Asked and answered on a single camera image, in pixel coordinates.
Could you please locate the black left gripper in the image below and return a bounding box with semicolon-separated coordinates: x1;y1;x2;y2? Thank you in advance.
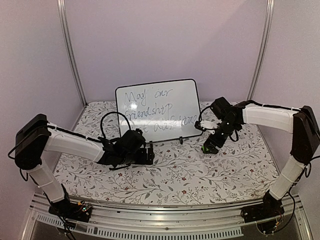
119;148;155;166

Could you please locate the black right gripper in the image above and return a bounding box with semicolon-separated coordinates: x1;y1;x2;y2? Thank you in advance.
203;119;239;155

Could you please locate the green black whiteboard eraser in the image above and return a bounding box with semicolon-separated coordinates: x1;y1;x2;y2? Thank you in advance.
201;146;211;154

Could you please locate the white whiteboard black frame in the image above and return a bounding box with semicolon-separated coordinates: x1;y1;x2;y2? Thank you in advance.
115;79;202;142

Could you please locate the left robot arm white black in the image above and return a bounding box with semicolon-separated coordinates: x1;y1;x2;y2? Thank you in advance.
8;113;155;217

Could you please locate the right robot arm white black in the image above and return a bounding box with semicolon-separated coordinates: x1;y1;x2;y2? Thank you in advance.
195;97;320;218

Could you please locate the black whiteboard stand clip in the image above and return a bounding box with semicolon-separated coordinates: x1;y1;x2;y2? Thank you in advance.
178;136;184;145

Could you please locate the floral patterned table mat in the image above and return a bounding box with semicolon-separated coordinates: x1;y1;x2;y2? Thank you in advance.
51;100;285;206

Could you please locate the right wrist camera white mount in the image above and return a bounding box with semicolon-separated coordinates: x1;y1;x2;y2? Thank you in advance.
194;120;218;132

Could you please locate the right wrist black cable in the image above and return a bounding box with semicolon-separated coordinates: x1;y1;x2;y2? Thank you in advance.
194;106;238;142

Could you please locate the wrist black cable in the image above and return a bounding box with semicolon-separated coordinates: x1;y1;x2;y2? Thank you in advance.
99;111;133;143
194;106;238;142

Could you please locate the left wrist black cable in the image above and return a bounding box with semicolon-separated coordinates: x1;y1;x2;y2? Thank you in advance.
99;111;133;143

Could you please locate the front aluminium rail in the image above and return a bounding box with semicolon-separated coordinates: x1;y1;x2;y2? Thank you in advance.
20;193;315;240

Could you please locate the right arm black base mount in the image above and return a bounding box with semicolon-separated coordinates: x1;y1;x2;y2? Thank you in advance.
240;197;285;223

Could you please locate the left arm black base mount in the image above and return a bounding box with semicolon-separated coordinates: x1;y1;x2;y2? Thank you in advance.
48;199;93;223

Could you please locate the right aluminium frame post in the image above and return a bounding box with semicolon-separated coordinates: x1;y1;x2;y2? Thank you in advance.
246;0;275;101

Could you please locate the aluminium frame post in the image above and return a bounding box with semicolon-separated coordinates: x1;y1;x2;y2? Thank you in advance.
246;0;275;101
57;0;88;107

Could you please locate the left aluminium frame post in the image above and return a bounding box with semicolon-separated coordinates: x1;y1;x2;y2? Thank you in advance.
57;0;88;107

